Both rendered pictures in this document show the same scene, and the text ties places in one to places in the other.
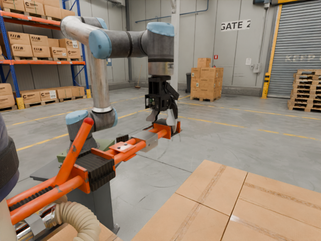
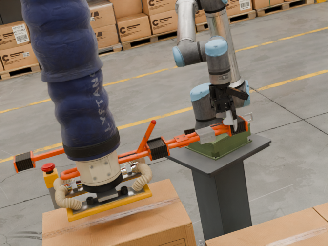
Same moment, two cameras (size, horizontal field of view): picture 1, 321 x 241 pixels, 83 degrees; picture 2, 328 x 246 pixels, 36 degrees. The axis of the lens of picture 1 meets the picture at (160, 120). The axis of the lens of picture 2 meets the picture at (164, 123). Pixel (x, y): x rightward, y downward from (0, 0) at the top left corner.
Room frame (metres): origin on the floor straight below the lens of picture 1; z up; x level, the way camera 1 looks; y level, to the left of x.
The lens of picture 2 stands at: (-0.89, -1.22, 2.06)
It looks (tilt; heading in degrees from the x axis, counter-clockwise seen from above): 22 degrees down; 46
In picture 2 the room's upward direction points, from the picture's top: 11 degrees counter-clockwise
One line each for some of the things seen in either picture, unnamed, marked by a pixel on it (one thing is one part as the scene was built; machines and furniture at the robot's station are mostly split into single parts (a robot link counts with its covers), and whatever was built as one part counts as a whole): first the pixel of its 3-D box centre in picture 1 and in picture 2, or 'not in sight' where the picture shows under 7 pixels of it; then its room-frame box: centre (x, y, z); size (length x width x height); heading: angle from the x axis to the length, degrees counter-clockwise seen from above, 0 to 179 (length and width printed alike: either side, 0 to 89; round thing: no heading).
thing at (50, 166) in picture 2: not in sight; (48, 168); (0.27, 0.85, 1.02); 0.07 x 0.07 x 0.04
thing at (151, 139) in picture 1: (144, 140); (205, 135); (0.57, 0.05, 1.19); 0.07 x 0.07 x 0.04; 57
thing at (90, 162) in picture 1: (90, 168); (156, 148); (0.39, 0.17, 1.20); 0.10 x 0.08 x 0.06; 57
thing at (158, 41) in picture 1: (160, 43); (217, 56); (0.67, 0.00, 1.51); 0.10 x 0.09 x 0.12; 36
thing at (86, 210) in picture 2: not in sight; (108, 198); (0.13, 0.23, 1.09); 0.34 x 0.10 x 0.05; 147
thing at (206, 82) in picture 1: (207, 79); not in sight; (8.12, -2.03, 0.87); 1.21 x 1.02 x 1.74; 147
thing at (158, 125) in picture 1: (167, 128); (235, 125); (0.68, -0.03, 1.20); 0.08 x 0.07 x 0.05; 147
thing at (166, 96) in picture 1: (159, 93); (221, 96); (0.66, 0.00, 1.34); 0.09 x 0.08 x 0.12; 146
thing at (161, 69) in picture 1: (161, 69); (220, 77); (0.66, 0.00, 1.42); 0.10 x 0.09 x 0.05; 56
